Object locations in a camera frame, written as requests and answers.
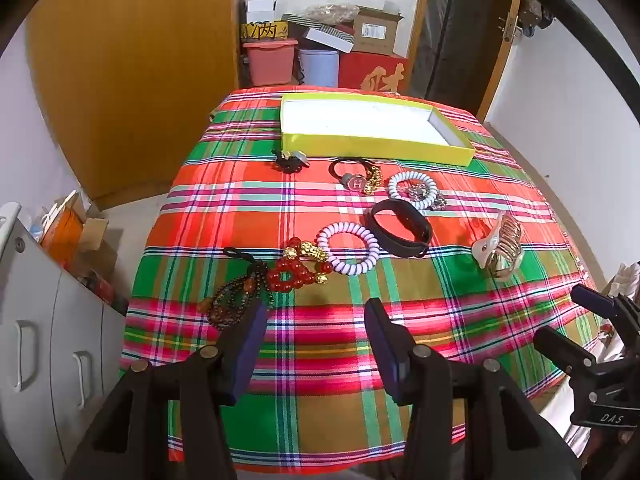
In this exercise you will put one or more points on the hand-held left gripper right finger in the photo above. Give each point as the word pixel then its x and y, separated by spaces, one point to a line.
pixel 382 340

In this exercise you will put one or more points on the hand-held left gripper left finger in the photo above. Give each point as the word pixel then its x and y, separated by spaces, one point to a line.
pixel 250 340

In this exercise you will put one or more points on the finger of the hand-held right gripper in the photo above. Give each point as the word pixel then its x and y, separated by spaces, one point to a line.
pixel 595 302
pixel 557 346

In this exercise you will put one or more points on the black wristband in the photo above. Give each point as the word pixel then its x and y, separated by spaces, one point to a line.
pixel 400 245

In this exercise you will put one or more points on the beige gold claw clip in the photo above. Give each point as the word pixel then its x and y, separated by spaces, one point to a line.
pixel 500 245

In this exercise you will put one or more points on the black bow hair clip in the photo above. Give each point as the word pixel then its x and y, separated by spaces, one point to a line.
pixel 289 161

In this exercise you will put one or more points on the yellow shallow box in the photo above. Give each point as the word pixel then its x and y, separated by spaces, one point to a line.
pixel 360 122

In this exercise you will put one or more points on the white cloth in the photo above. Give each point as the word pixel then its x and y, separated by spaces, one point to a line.
pixel 625 280

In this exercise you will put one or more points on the plaid tablecloth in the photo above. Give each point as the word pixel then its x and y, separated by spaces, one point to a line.
pixel 320 360

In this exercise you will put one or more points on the open cardboard box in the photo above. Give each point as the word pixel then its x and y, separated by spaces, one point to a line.
pixel 97 247

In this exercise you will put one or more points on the grey cabinet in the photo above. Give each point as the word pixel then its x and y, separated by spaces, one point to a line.
pixel 45 340

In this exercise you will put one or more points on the orange bag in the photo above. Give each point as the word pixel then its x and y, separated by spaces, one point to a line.
pixel 62 235

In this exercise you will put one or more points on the red gift box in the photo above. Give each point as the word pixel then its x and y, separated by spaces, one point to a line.
pixel 372 72

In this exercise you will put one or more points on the pink storage bin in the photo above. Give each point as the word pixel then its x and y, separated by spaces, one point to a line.
pixel 270 62

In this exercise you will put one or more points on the lavender round bucket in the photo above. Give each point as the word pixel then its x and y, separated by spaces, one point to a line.
pixel 319 67

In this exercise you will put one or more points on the wooden wardrobe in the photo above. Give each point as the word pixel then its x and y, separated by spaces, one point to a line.
pixel 135 70

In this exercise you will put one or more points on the dark hanging bag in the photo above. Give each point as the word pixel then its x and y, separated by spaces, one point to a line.
pixel 537 12

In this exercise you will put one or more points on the white striped-edge box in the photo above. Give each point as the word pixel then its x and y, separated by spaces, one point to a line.
pixel 327 40

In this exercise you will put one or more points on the dark wooden-framed door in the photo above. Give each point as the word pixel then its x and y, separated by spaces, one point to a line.
pixel 455 30

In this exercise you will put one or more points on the yellow printed tin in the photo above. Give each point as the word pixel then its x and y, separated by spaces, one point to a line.
pixel 262 31

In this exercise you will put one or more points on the brown cardboard box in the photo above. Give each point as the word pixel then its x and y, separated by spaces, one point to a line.
pixel 375 30

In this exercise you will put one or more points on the white open carton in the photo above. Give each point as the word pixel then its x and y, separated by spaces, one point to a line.
pixel 260 10

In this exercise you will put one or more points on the clear plastic bag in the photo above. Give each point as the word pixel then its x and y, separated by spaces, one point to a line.
pixel 332 11

